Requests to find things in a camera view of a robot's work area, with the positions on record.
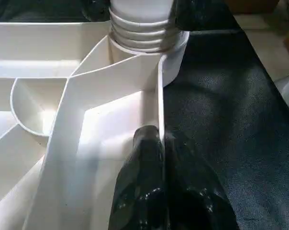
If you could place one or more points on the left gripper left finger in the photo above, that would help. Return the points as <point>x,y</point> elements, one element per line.
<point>139,191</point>

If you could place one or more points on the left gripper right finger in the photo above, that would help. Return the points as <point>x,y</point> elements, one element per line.
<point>197,196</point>

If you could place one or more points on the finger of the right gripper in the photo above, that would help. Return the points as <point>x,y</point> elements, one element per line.
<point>96,9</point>
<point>206,14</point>

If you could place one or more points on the white plastic table leg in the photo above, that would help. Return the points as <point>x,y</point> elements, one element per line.
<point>142,21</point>

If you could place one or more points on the white plastic table top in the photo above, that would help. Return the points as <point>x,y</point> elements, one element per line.
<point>39,96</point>

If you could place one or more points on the brown cardboard box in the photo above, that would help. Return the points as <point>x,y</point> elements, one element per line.
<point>252,5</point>

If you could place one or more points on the black plastic mat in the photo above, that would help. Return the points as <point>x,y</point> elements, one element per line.
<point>230,120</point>

